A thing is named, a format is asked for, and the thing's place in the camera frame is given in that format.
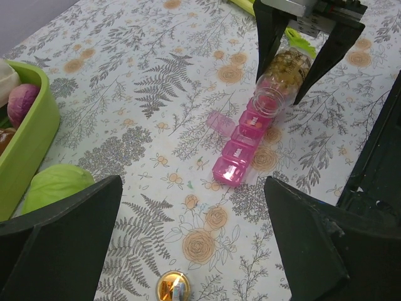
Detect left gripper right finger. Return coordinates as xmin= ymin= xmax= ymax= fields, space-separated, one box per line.
xmin=264 ymin=176 xmax=400 ymax=300

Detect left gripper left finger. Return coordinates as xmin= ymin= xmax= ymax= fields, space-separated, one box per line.
xmin=1 ymin=176 xmax=123 ymax=300

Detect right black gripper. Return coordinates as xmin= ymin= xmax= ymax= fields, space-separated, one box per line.
xmin=253 ymin=0 xmax=367 ymax=105

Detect clear pill bottle yellow capsules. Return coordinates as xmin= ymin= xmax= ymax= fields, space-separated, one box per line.
xmin=251 ymin=46 xmax=314 ymax=118

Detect pink weekly pill organizer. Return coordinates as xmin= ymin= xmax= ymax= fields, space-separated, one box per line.
xmin=207 ymin=96 xmax=280 ymax=187

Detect gold bottle cap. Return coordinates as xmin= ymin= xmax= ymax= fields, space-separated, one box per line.
xmin=156 ymin=270 xmax=191 ymax=301

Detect green celery stalk toy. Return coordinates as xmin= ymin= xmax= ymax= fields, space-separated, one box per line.
xmin=230 ymin=0 xmax=316 ymax=59

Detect round green cabbage toy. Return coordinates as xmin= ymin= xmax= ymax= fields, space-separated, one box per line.
xmin=21 ymin=164 xmax=95 ymax=214

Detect green plastic tray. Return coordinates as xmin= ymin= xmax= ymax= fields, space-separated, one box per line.
xmin=1 ymin=60 xmax=60 ymax=221

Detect brown mushroom toy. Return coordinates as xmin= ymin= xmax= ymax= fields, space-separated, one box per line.
xmin=0 ymin=127 xmax=16 ymax=155

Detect purple onion toy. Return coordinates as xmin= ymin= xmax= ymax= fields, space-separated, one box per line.
xmin=7 ymin=83 xmax=40 ymax=129

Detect floral table mat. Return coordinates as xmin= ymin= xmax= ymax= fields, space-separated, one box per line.
xmin=4 ymin=1 xmax=400 ymax=300

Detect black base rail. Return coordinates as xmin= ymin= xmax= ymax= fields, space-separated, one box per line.
xmin=337 ymin=76 xmax=400 ymax=225

